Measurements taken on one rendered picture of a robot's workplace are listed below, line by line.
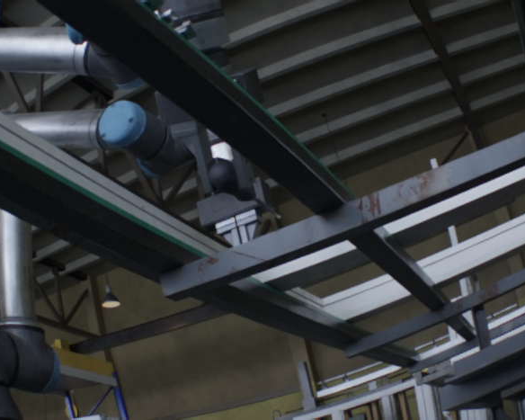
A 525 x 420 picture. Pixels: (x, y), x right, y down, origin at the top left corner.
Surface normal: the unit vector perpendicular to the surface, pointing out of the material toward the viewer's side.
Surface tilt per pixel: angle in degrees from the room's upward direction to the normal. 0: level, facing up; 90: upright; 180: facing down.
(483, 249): 90
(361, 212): 90
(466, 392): 90
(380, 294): 90
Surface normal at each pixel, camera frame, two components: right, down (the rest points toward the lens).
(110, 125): -0.40, -0.25
